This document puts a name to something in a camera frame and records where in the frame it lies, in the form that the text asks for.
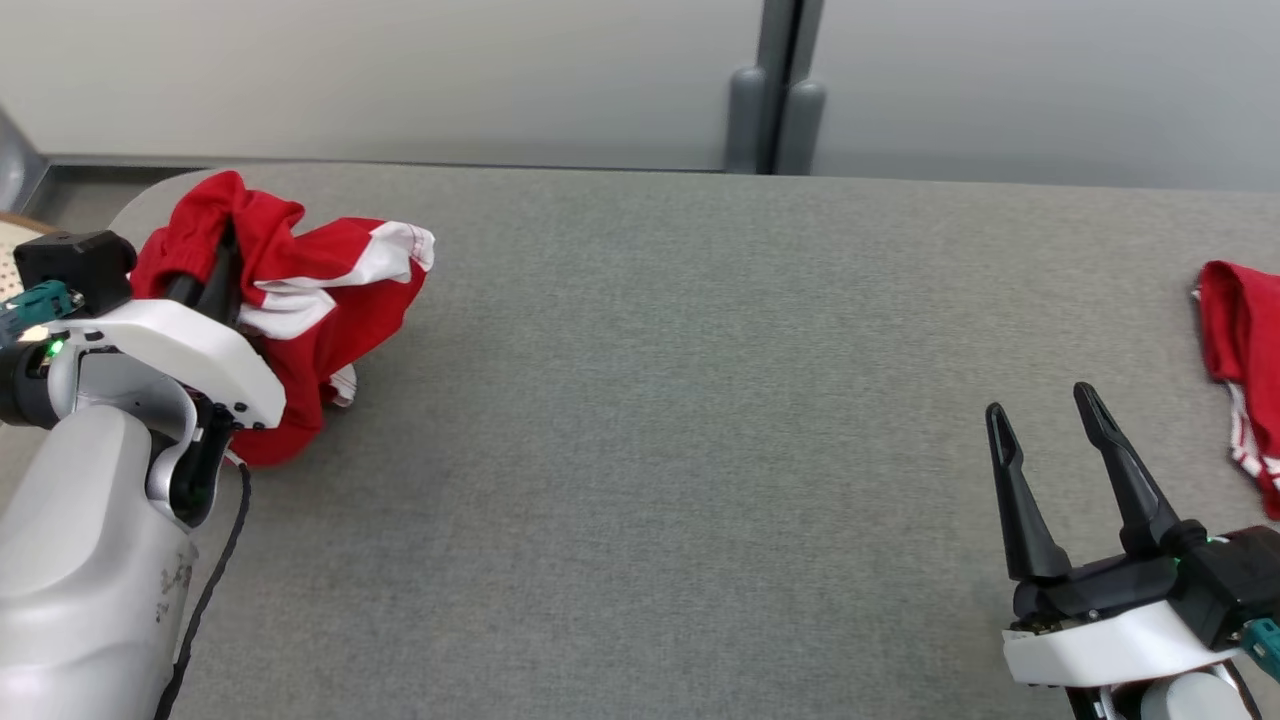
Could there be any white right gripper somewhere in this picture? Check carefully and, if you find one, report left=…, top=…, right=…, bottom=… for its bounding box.
left=985, top=382, right=1253, bottom=693

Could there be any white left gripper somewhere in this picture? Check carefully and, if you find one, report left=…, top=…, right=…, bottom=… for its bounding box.
left=45, top=230, right=288, bottom=433

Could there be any red and white striped garment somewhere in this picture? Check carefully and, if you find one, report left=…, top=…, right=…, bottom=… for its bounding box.
left=130, top=170, right=436, bottom=468

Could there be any red shirt with white sleeves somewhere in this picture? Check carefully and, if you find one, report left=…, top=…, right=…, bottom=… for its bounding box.
left=1190, top=260, right=1280, bottom=521

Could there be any white perforated laundry basket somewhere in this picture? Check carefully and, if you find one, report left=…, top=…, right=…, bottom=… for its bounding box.
left=0, top=210, right=56, bottom=301

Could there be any grey rounded furniture edge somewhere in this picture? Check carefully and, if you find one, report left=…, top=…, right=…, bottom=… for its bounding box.
left=0, top=105, right=46, bottom=211

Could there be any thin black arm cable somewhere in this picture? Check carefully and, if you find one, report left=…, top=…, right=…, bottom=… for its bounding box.
left=150, top=460, right=251, bottom=720

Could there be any grey cylindrical post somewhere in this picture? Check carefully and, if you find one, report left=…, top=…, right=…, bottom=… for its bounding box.
left=775, top=79, right=827, bottom=176
left=725, top=66, right=768, bottom=173

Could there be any grey vertical door frame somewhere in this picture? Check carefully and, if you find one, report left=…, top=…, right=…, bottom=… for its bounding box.
left=757, top=0, right=826, bottom=173

